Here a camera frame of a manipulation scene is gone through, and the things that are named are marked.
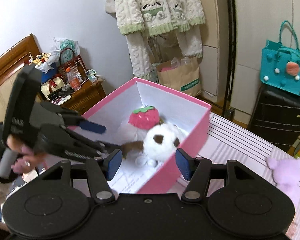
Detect pink strawberry plush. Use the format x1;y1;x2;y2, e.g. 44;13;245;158
128;106;160;130

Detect blue wrapped bouquet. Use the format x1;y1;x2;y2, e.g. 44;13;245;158
30;52;58;83

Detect striped tablecloth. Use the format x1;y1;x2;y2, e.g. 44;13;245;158
175;112;300;240

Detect beige wardrobe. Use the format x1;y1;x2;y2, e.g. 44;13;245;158
230;0;300;128

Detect wooden headboard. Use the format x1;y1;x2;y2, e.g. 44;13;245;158
0;34;44;98

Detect wooden nightstand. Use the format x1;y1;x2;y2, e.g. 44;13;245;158
39;77;107;118

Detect small mint box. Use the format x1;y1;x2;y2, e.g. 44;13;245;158
86;69;104;83

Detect pink cardboard box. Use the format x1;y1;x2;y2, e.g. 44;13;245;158
81;77;212;195

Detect printed paper sheet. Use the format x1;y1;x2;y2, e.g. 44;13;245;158
107;160;165;193

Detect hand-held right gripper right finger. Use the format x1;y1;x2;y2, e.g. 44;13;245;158
175;148;257;203

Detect orange drink bottle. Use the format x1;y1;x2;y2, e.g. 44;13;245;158
65;67;82;91

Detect white plastic bag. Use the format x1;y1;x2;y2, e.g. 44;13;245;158
51;37;80;58

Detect person's left hand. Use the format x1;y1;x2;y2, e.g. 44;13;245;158
6;140;48;183

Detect white brown plush animal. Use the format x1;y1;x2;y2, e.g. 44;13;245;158
117;122;188;168

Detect black clothes rack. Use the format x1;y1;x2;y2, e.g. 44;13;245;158
224;0;238;120

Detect cream fleece pajama pants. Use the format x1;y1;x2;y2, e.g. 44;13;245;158
126;26;203;79

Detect black suitcase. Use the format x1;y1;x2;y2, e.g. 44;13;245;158
247;82;300;153

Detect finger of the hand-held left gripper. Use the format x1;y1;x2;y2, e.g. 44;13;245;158
40;102;107;134
64;128;123;156

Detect cream fleece pajama jacket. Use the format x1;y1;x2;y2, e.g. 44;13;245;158
114;0;206;37

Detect cream handbag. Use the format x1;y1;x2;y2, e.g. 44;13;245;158
41;77;65;100

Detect red woven basket bag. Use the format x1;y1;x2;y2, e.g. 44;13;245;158
58;47;87;83

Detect purple plush toy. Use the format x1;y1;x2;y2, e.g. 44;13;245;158
266;156;300;205

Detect teal tote bag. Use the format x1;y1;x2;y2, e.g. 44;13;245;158
260;21;300;97

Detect brown paper bag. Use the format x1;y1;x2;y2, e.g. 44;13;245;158
156;57;202;97

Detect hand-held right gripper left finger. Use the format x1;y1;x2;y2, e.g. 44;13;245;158
41;149;123;204

